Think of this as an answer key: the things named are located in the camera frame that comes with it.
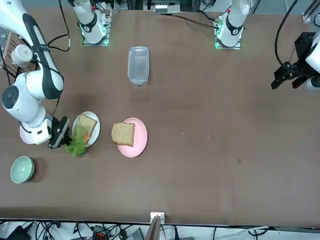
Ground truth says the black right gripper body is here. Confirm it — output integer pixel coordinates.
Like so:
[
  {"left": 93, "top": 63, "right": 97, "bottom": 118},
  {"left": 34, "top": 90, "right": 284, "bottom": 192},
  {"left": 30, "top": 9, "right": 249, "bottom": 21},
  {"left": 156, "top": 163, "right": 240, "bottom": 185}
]
[{"left": 48, "top": 116, "right": 73, "bottom": 149}]

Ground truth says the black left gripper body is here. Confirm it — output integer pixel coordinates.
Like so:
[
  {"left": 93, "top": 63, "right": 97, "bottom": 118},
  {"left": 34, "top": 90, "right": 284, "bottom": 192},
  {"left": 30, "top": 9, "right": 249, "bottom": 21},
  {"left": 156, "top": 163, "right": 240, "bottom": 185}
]
[{"left": 284, "top": 31, "right": 315, "bottom": 70}]

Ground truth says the green lettuce leaf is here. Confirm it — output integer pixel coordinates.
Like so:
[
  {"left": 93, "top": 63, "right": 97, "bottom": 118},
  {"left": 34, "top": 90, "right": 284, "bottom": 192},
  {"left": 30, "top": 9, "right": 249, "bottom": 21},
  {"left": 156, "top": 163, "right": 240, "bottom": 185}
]
[{"left": 62, "top": 124, "right": 88, "bottom": 158}]

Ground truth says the brown crust bread slice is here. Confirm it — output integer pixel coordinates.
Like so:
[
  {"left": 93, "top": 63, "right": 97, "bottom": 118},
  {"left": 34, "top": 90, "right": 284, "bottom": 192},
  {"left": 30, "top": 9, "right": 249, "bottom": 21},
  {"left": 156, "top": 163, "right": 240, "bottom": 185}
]
[
  {"left": 78, "top": 113, "right": 98, "bottom": 146},
  {"left": 111, "top": 122, "right": 136, "bottom": 147}
]

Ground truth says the mint green bowl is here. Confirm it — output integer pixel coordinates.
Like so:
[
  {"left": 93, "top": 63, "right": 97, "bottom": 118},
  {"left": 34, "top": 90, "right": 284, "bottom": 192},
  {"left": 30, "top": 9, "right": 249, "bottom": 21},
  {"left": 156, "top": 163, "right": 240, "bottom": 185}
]
[{"left": 10, "top": 155, "right": 35, "bottom": 184}]

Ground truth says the white round plate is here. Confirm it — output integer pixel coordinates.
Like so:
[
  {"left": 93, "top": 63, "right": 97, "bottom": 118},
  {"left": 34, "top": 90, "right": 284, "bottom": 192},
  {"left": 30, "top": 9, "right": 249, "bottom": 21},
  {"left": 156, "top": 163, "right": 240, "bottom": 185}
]
[{"left": 71, "top": 111, "right": 101, "bottom": 148}]

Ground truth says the salmon pink round plate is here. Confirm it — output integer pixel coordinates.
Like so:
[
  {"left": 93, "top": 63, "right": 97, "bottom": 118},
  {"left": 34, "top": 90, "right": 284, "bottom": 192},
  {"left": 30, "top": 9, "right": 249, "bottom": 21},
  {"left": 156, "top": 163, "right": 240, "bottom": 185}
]
[{"left": 116, "top": 117, "right": 148, "bottom": 158}]

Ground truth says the white cup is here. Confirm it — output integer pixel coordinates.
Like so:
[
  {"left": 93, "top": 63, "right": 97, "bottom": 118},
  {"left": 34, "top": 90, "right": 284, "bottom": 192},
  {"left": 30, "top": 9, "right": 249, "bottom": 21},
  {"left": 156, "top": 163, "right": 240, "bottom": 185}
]
[{"left": 11, "top": 44, "right": 34, "bottom": 68}]

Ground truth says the clear plastic food container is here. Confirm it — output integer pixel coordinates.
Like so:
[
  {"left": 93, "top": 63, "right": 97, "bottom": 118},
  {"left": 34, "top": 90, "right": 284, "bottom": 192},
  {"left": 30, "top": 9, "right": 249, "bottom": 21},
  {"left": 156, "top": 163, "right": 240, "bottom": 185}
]
[{"left": 128, "top": 45, "right": 150, "bottom": 87}]

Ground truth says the black bag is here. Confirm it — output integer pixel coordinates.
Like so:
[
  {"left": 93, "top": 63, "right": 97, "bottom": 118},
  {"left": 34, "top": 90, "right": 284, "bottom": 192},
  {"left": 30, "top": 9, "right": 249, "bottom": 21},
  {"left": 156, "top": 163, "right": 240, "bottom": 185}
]
[{"left": 6, "top": 224, "right": 29, "bottom": 240}]

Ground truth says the orange and black plug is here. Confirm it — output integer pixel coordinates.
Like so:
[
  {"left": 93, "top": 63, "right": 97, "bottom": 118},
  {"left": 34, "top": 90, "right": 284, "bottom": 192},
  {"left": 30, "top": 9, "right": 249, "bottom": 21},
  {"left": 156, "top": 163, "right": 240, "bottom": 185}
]
[{"left": 92, "top": 224, "right": 111, "bottom": 240}]

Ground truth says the white power strip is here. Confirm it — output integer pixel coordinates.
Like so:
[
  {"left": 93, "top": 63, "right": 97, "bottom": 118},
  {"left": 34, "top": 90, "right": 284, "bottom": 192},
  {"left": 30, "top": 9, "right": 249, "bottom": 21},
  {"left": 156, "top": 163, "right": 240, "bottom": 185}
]
[{"left": 154, "top": 1, "right": 169, "bottom": 15}]

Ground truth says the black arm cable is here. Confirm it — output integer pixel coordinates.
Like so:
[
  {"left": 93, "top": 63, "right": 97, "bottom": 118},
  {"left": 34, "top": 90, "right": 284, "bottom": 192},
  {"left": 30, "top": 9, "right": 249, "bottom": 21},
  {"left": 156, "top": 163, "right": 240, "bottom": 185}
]
[{"left": 274, "top": 0, "right": 302, "bottom": 67}]

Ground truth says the aluminium frame post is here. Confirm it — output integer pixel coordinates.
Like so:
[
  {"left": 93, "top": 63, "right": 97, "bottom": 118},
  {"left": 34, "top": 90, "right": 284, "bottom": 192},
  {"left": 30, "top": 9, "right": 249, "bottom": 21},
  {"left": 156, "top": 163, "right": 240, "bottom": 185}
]
[{"left": 301, "top": 0, "right": 320, "bottom": 24}]

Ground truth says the black table cable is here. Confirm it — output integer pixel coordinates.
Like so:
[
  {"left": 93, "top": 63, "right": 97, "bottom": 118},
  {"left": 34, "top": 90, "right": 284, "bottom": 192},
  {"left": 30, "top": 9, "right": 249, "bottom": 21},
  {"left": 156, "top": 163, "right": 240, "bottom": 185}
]
[{"left": 171, "top": 13, "right": 218, "bottom": 29}]

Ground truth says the black wire cup rack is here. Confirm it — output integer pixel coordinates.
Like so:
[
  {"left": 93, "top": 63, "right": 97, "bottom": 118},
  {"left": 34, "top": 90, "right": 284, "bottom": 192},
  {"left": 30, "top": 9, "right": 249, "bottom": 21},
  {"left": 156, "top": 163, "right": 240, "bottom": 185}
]
[{"left": 0, "top": 31, "right": 42, "bottom": 86}]

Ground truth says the white bracket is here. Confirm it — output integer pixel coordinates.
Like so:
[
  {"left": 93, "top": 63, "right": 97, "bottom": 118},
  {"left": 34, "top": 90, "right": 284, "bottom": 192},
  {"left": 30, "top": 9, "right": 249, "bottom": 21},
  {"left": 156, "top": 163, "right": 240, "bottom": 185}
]
[{"left": 149, "top": 211, "right": 166, "bottom": 223}]

